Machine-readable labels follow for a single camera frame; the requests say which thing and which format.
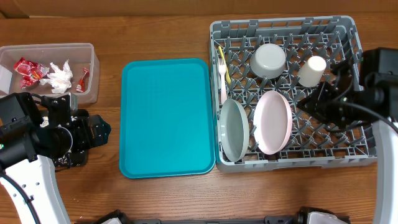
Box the small red sauce packet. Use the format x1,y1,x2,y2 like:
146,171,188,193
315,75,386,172
76,68,90,93

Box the white plastic fork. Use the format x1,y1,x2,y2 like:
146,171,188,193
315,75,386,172
218,58,227,104

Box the clear plastic bin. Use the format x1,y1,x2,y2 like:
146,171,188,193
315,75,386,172
1,43,100,104

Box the white paper cup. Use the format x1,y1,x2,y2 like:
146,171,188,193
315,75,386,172
297,56,326,87

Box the grey round plate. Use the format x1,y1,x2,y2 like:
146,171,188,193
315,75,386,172
220,99,250,162

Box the large red snack wrapper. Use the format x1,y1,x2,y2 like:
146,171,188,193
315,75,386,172
14,57,49,89

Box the white round plate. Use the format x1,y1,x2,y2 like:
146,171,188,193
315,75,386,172
253,90,292,155

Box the white napkin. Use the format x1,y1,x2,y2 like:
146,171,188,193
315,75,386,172
40,60,73,94

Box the teal plastic tray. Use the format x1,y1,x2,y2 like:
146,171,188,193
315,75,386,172
119,58,216,179

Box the black plastic bin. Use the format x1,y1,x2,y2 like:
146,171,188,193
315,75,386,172
53,109,89,170

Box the grey dishwasher rack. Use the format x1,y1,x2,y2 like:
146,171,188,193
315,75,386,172
209,16,377,173

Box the yellow plastic spoon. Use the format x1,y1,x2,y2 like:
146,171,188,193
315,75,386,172
218,45,231,86

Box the white rice grains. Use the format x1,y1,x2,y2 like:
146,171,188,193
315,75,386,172
53,124,73,168

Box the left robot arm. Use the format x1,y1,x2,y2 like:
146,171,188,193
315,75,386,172
1,92,111,223

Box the small grey bowl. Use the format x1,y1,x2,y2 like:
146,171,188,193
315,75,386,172
250,44,286,79

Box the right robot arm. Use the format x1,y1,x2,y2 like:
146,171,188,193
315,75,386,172
297,57,397,223

